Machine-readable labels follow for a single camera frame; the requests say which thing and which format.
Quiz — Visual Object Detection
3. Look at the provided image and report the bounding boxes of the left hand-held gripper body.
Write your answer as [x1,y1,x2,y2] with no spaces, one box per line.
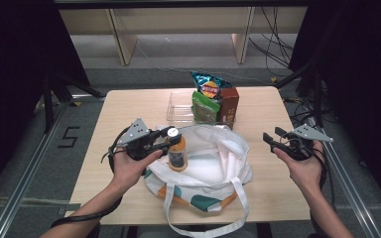
[116,117,167,162]

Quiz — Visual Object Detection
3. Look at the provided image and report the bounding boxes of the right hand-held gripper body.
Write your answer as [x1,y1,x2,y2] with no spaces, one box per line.
[275,123,334,163]

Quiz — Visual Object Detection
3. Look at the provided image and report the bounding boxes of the orange juice bottle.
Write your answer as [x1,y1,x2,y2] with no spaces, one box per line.
[166,127,190,174]

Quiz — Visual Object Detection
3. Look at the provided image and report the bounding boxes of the clear plastic tray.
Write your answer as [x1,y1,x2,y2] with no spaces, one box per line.
[166,91,237,126]

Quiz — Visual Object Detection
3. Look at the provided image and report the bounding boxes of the white patterned tote bag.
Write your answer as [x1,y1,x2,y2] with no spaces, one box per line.
[143,123,254,238]

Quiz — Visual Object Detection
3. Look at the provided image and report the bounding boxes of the green snack packet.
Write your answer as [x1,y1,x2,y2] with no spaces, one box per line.
[190,90,221,124]

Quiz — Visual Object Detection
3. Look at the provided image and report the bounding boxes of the brown carton box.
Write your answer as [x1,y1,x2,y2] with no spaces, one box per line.
[216,86,240,130]

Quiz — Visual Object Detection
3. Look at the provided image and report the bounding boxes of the teal black chips bag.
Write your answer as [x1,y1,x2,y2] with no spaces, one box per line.
[190,70,233,100]

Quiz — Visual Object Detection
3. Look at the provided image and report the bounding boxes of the person's left hand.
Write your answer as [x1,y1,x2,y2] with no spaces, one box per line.
[111,149,164,193]

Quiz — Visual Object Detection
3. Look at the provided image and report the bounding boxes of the person's right hand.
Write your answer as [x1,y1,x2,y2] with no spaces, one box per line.
[272,140,327,196]

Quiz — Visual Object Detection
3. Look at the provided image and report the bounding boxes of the black metal stand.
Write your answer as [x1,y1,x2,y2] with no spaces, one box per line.
[42,69,106,134]
[274,60,325,129]

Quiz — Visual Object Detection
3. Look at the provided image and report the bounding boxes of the black curtain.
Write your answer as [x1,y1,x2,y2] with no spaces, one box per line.
[0,0,91,207]
[289,0,381,210]

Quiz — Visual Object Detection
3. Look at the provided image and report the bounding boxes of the black table leg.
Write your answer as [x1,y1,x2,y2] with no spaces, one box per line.
[257,223,273,238]
[125,225,139,238]

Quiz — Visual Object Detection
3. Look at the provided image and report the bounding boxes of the black chair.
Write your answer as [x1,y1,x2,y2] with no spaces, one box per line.
[88,222,101,238]

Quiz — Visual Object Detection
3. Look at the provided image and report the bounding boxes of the beige wooden desk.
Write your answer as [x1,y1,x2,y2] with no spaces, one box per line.
[59,5,309,66]

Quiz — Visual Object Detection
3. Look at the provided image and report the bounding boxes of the black floor cables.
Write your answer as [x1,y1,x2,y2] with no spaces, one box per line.
[283,96,319,131]

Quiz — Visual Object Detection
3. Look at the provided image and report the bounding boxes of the right hand-held gripper cable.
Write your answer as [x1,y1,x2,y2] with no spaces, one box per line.
[310,148,329,200]

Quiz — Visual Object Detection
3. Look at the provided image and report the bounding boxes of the hand-held gripper cable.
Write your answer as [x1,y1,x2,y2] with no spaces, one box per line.
[310,148,329,200]
[50,126,131,230]

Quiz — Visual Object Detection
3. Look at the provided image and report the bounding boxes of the aluminium floor rail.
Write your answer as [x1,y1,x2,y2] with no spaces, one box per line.
[0,94,106,238]
[310,117,381,238]

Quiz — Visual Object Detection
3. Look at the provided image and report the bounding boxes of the black cable bundle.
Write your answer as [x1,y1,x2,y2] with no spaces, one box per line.
[247,6,296,79]

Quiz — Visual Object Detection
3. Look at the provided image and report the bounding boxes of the left hand-held gripper cable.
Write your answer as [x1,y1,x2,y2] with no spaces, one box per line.
[50,126,131,230]

